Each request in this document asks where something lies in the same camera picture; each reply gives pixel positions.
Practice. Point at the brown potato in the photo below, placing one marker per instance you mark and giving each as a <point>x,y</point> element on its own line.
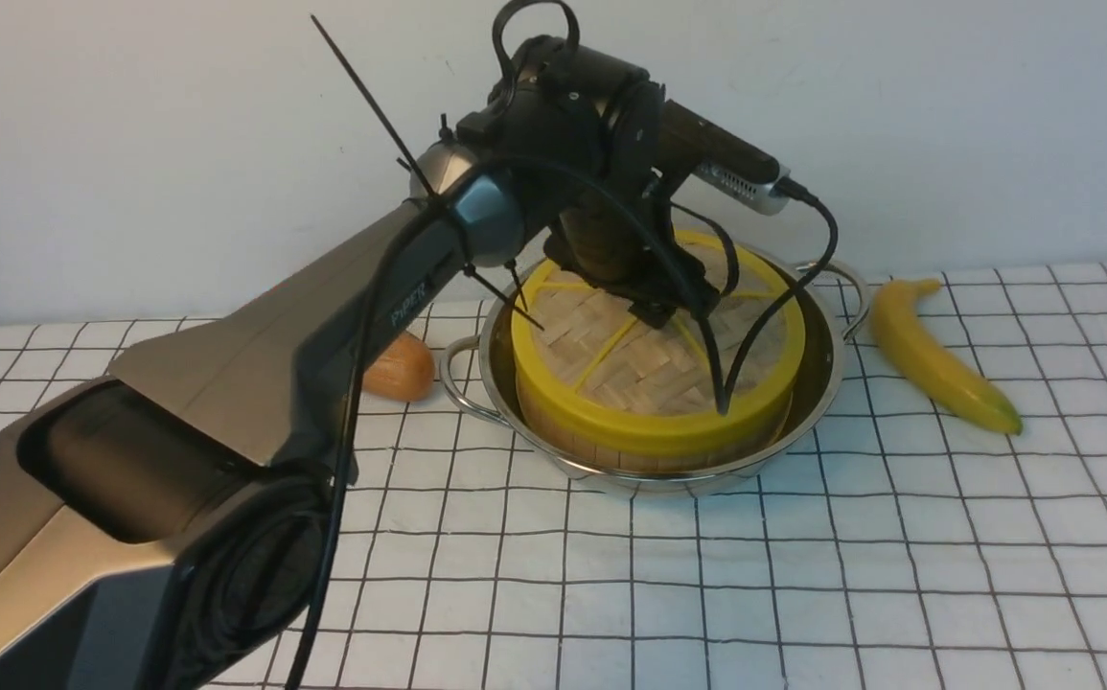
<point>403,372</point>

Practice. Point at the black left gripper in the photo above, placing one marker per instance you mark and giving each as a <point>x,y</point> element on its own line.
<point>611,220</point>

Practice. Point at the yellow banana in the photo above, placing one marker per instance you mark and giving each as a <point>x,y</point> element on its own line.
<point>913,351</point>

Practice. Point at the stainless steel pot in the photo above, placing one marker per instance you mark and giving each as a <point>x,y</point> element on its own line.
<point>816,386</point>

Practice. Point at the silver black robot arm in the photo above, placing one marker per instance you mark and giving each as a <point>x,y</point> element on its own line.
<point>161,522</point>

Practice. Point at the yellow rimmed bamboo steamer basket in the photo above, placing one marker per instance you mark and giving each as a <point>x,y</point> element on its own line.
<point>614,439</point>

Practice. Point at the woven bamboo steamer lid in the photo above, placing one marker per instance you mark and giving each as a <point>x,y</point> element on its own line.
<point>581,340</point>

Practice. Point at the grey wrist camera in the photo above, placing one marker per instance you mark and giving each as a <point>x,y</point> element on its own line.
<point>689,145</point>

